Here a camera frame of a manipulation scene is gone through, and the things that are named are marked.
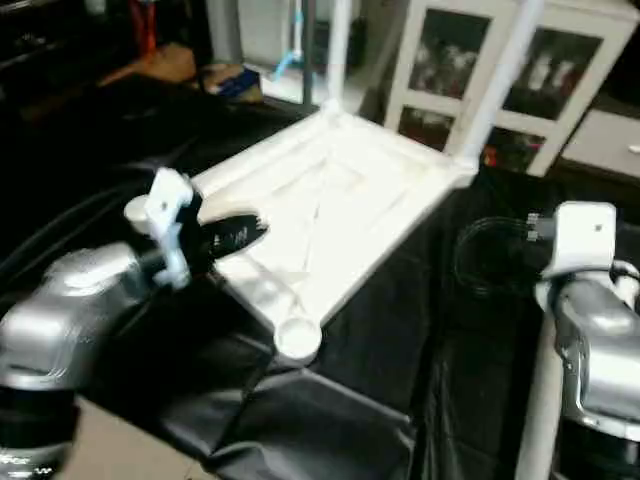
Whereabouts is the white plastic table top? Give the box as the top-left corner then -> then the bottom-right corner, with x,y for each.
123,100 -> 481,365

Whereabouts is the brown cardboard box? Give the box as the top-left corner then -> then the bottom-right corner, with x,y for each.
203,62 -> 263,101

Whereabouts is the light blue mop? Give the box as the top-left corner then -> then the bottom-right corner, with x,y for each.
273,0 -> 307,81

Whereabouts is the grey metal pole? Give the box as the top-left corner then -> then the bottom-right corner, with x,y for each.
300,0 -> 318,105

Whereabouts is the white appliance cabinet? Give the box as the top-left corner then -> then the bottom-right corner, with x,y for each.
235,0 -> 331,73

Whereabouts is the black work mat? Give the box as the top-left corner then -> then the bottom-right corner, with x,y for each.
0,70 -> 640,480

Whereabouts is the white glass door cabinet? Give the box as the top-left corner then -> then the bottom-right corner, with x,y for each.
384,0 -> 640,178

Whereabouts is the white drawer unit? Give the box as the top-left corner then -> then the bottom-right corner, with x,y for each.
563,106 -> 640,181

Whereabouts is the red cable bundle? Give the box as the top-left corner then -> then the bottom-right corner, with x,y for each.
130,0 -> 159,53

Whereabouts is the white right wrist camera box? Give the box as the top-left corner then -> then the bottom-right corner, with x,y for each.
538,201 -> 619,287

